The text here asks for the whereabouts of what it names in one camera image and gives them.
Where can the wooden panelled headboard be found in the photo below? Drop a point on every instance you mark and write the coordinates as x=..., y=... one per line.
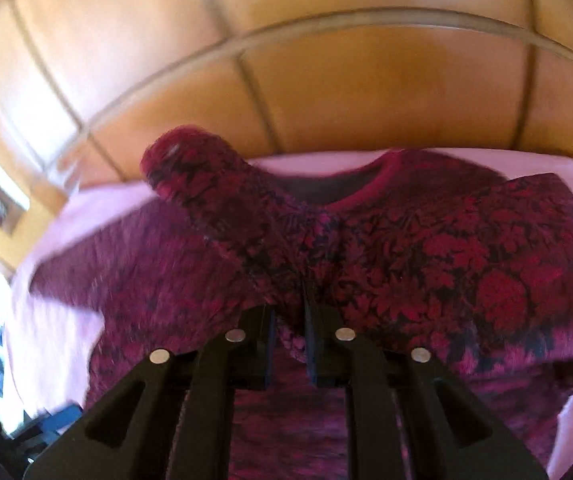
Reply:
x=87, y=85

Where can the dark red floral sweater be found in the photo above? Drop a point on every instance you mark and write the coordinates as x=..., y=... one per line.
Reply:
x=469, y=257

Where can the pink bed sheet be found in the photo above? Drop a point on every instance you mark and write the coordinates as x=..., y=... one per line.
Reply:
x=50, y=344

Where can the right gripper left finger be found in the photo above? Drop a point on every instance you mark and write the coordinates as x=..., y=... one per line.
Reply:
x=171, y=416

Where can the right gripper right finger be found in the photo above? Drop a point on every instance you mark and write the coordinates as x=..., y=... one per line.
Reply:
x=407, y=415

